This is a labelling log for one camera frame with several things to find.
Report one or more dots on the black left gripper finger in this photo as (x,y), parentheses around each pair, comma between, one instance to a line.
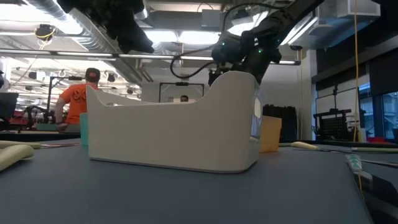
(133,42)

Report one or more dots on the teal plastic bin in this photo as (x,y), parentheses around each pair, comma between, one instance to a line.
(84,130)

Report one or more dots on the white plastic bin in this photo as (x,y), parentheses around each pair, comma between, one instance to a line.
(171,137)

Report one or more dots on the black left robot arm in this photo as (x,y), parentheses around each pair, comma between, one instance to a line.
(77,4)

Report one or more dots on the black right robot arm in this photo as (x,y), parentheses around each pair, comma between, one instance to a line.
(289,15)

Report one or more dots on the long ceiling light bar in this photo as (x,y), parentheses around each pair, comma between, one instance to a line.
(149,56)

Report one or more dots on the small grey hanging box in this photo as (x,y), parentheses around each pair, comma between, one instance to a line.
(184,77)

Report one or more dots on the black cabinet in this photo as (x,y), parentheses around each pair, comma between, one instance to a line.
(289,124)

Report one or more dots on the grey ceiling box unit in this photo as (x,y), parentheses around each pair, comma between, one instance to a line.
(213,18)

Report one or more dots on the orange plastic bin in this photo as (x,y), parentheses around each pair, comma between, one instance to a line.
(270,133)

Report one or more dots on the person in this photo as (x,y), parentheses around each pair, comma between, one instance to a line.
(76,102)
(184,99)

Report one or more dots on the black pole stand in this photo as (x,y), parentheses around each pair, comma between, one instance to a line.
(335,99)

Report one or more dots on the black perforated cart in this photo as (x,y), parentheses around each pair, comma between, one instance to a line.
(334,127)

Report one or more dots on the green workbench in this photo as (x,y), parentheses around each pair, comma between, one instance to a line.
(46,127)

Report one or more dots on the white bottle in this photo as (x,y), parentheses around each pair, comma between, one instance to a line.
(362,135)

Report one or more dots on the red box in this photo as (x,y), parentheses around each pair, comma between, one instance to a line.
(377,140)

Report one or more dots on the glass window panel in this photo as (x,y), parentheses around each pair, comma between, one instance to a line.
(390,115)

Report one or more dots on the black monitor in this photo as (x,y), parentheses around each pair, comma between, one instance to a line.
(7,105)

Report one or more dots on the blue-grey table mat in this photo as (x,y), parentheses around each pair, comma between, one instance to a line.
(186,199)

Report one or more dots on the black rectangular rig frame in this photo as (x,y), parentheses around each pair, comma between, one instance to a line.
(182,83)

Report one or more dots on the black frame stand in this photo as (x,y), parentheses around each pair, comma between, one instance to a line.
(74,78)

